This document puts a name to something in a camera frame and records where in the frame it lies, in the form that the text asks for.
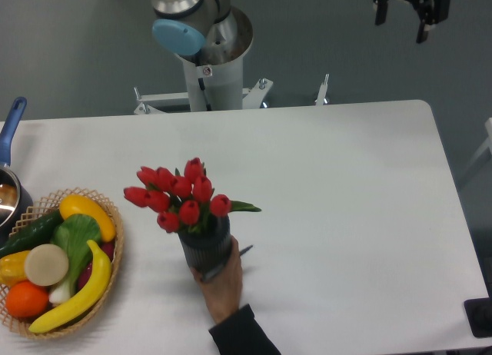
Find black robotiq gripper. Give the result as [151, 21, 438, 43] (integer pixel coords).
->
[372, 0, 450, 44]

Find grey pen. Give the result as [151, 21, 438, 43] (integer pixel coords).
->
[199, 244, 254, 284]

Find red tulip bouquet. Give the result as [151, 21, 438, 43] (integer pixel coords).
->
[124, 158, 261, 236]

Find dark grey ribbed vase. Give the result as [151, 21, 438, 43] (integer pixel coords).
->
[178, 217, 231, 274]

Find black sleeved forearm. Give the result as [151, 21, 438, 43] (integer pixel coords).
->
[208, 304, 281, 355]

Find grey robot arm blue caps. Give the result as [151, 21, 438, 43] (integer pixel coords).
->
[151, 0, 450, 66]

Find person's bare hand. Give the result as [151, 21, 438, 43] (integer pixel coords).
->
[190, 237, 243, 324]

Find black device at table edge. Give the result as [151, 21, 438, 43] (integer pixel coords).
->
[464, 297, 491, 338]

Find dark red vegetable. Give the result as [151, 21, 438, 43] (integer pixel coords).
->
[77, 241, 115, 291]

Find green bok choy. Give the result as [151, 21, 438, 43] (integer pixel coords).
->
[49, 214, 101, 306]

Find woven wicker basket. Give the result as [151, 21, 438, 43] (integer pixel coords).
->
[1, 187, 125, 340]

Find yellow banana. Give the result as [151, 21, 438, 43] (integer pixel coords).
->
[28, 240, 111, 334]

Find green cucumber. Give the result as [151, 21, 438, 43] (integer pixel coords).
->
[1, 209, 64, 257]

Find beige round disc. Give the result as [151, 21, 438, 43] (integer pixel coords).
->
[24, 244, 69, 287]

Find yellow bell pepper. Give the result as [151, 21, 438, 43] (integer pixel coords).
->
[0, 250, 30, 287]

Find orange fruit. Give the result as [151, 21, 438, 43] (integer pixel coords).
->
[5, 280, 48, 318]

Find white furniture frame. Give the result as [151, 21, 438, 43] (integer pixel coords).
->
[456, 118, 491, 190]

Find blue handled saucepan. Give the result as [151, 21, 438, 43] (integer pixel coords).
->
[1, 97, 33, 245]

